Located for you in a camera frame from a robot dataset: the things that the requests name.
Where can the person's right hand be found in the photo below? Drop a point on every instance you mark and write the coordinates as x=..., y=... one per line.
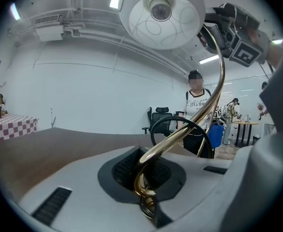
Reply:
x=255, y=36

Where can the gold lamp with white shade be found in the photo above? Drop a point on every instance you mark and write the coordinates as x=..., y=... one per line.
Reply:
x=141, y=20

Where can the white ceiling pipe run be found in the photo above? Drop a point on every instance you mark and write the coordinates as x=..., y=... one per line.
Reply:
x=95, y=35

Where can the small black bin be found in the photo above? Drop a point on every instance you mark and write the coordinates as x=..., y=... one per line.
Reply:
x=256, y=139

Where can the round wooden table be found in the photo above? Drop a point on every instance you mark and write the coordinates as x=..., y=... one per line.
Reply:
x=246, y=123

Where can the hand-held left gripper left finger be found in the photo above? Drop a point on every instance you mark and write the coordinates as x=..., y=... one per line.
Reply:
x=83, y=190

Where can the person's right forearm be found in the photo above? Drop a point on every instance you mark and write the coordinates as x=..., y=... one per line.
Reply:
x=275, y=53

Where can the white ceiling air conditioner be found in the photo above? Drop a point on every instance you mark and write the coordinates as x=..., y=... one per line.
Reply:
x=49, y=29

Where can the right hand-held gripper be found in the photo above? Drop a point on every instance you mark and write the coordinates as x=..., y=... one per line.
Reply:
x=242, y=53

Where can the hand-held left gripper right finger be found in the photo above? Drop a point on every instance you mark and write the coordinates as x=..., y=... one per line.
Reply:
x=199, y=182

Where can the red white checkered table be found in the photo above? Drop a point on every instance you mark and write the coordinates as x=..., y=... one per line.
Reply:
x=8, y=127

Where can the black office chair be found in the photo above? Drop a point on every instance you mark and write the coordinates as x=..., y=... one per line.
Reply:
x=161, y=120

